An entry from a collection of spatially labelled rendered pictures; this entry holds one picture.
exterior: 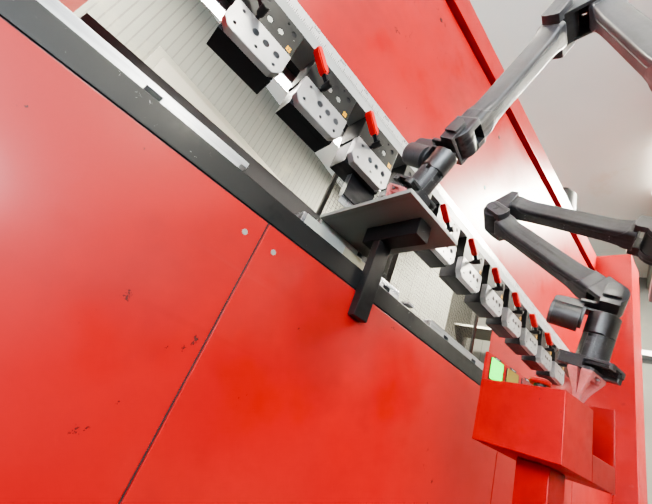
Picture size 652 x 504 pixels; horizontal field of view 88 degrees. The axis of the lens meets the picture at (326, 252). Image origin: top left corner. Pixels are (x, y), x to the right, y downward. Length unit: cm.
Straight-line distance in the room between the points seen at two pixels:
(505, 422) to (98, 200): 76
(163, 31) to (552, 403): 360
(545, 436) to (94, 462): 67
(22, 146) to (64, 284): 16
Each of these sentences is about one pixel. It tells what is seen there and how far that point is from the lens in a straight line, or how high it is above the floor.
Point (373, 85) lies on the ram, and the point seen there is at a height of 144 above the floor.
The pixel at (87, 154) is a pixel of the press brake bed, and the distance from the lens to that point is 51.
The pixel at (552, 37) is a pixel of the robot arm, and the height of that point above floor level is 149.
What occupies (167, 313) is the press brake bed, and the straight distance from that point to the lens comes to 50.
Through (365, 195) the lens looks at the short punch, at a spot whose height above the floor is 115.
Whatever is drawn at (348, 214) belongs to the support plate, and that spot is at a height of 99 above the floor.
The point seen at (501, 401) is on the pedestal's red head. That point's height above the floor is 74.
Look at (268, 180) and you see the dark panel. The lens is 139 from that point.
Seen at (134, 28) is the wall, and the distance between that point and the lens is 357.
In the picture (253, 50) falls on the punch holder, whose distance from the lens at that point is 83.
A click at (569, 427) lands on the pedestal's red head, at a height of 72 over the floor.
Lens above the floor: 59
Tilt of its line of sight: 25 degrees up
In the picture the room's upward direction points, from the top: 23 degrees clockwise
